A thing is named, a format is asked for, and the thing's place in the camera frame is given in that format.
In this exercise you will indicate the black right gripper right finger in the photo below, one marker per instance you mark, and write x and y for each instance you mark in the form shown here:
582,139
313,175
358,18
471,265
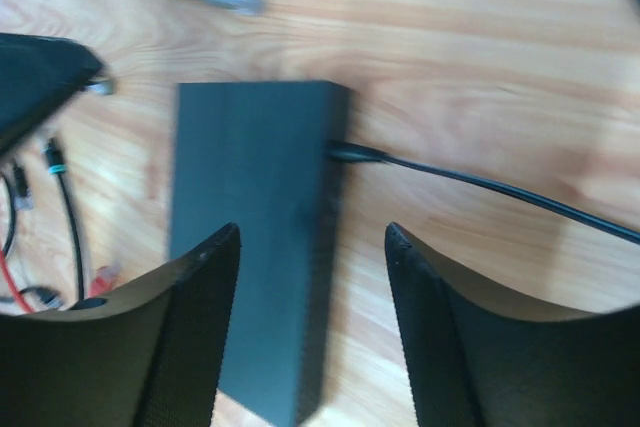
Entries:
481,354

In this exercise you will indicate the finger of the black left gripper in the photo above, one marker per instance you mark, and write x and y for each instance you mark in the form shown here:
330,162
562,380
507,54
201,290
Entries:
39,75

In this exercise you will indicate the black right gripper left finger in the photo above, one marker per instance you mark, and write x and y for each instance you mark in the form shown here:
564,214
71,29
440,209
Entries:
148,353

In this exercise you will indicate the black network switch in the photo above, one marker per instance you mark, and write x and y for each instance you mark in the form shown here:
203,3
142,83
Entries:
253,154

